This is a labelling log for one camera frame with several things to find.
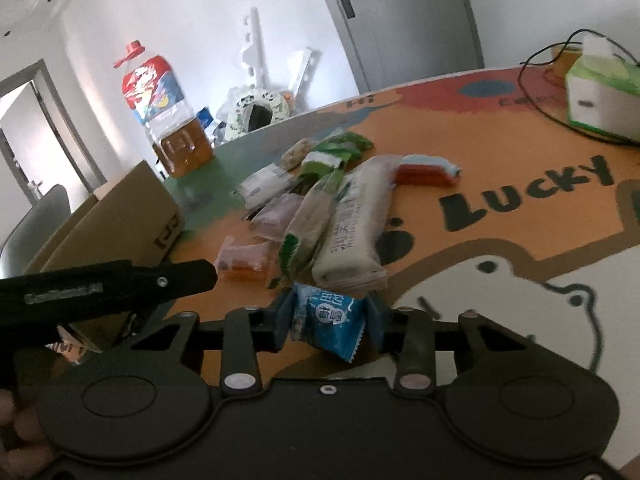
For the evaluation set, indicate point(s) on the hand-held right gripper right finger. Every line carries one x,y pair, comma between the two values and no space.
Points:
379,327

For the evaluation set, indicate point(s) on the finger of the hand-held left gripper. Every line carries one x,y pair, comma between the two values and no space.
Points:
185,276

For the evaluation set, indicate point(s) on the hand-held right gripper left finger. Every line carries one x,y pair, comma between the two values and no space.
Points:
283,322

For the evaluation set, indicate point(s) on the small blue snack packet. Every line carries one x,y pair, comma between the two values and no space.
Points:
330,322

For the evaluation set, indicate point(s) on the cardboard box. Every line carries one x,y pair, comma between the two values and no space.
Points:
115,220

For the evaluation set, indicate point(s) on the large beige snack packet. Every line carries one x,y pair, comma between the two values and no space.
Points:
357,225

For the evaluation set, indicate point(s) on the person's left hand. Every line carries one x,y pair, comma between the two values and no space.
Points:
25,430

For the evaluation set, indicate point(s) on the small orange pink snack packet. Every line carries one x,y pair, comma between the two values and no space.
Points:
245,259

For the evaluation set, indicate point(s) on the grey chair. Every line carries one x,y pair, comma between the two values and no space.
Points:
35,230

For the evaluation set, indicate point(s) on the long green white snack packet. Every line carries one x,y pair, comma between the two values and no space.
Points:
305,225

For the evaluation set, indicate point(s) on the pink clear snack packet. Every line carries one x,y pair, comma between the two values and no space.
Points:
277,215

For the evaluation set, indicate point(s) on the colourful printed table mat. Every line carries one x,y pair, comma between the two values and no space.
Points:
500,240

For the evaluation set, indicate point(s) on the green snack packet white band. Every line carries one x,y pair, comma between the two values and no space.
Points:
322,162

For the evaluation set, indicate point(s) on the red and blue snack packet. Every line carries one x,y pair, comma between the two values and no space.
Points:
427,170

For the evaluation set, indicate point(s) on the clear nut bar packet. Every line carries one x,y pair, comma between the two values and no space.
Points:
296,154

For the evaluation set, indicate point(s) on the large iced tea bottle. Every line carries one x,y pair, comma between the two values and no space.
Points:
165,110

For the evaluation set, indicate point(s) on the white patterned bag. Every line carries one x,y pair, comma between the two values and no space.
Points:
257,110

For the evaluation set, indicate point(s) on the dark green snack packet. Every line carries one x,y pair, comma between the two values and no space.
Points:
347,142

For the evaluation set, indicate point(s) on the white foam packing pieces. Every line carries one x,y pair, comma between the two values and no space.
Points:
260,55

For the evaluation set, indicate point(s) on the grey door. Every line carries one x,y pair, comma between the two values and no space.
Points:
400,25

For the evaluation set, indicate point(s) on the green white tissue box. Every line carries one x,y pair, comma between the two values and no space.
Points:
600,95

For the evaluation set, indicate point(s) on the yellow box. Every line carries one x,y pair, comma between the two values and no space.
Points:
562,52

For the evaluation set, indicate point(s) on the open doorway frame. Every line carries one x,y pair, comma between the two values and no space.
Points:
40,110

